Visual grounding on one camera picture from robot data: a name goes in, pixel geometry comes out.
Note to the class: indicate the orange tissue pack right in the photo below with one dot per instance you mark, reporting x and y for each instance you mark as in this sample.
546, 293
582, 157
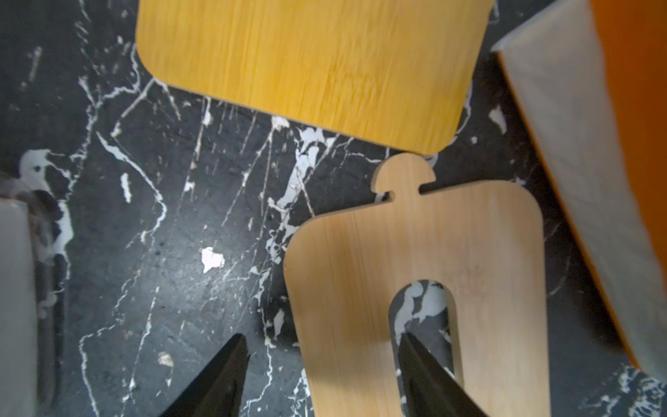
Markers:
589, 78

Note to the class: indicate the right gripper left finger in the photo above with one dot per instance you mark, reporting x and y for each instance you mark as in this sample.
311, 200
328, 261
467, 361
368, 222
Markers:
217, 390

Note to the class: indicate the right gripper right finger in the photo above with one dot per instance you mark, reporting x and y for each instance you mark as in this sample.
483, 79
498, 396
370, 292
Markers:
428, 387

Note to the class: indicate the clear plastic tissue box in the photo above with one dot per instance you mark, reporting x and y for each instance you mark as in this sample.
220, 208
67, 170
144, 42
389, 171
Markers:
28, 300

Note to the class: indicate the light wooden slotted lid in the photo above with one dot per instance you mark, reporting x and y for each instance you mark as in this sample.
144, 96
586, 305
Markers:
483, 242

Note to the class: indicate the yellow wooden slotted lid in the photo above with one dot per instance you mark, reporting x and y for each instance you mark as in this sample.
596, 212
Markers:
395, 73

